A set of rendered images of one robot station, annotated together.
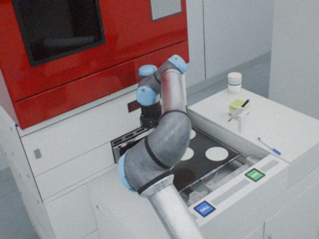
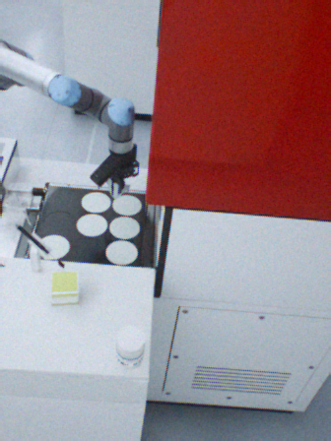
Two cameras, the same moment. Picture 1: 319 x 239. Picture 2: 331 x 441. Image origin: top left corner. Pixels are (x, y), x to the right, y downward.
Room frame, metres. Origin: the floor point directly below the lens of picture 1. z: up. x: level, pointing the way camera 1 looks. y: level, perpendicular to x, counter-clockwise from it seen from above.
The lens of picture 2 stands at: (2.10, -0.97, 2.16)
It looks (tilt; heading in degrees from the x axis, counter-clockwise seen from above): 46 degrees down; 119
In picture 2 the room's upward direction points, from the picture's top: 8 degrees clockwise
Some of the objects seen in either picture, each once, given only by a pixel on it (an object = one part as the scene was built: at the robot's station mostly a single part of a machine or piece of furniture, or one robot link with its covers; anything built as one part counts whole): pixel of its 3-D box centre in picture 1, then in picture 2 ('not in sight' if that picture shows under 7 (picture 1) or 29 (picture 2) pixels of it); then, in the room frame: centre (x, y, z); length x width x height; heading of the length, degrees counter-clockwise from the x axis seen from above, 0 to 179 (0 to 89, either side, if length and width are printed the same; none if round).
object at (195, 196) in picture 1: (199, 199); (21, 190); (1.03, -0.12, 0.89); 0.08 x 0.03 x 0.03; 33
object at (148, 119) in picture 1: (151, 113); (121, 160); (1.35, 0.02, 1.11); 0.09 x 0.08 x 0.12; 74
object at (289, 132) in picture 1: (256, 129); (38, 325); (1.46, -0.47, 0.89); 0.62 x 0.35 x 0.14; 33
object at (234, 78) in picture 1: (234, 82); (130, 347); (1.74, -0.43, 1.01); 0.07 x 0.07 x 0.10
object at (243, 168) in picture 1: (228, 186); (11, 228); (1.11, -0.26, 0.87); 0.36 x 0.08 x 0.03; 123
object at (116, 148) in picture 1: (152, 136); (155, 227); (1.49, 0.03, 0.89); 0.44 x 0.02 x 0.10; 123
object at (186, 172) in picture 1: (182, 153); (92, 225); (1.33, -0.10, 0.90); 0.34 x 0.34 x 0.01; 33
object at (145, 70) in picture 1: (148, 79); (120, 119); (1.34, 0.02, 1.27); 0.09 x 0.08 x 0.11; 173
